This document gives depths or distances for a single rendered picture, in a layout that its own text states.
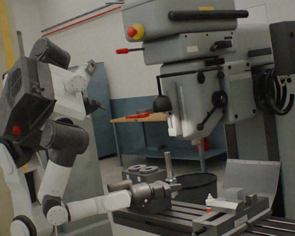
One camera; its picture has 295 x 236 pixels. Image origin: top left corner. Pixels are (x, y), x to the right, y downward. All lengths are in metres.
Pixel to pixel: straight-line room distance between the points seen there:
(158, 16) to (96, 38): 8.07
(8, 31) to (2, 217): 1.33
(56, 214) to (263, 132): 1.02
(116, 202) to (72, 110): 0.38
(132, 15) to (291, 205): 1.13
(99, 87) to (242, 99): 7.40
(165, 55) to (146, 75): 6.74
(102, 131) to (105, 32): 2.06
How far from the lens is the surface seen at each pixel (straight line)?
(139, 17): 1.68
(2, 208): 3.26
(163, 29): 1.61
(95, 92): 9.11
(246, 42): 1.98
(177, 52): 1.68
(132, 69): 8.78
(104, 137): 9.20
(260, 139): 2.11
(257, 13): 6.68
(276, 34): 1.78
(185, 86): 1.72
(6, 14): 3.33
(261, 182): 2.10
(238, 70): 1.89
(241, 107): 1.89
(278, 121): 2.04
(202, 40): 1.74
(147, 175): 2.02
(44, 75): 1.68
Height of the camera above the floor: 1.59
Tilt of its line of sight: 5 degrees down
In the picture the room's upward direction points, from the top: 9 degrees counter-clockwise
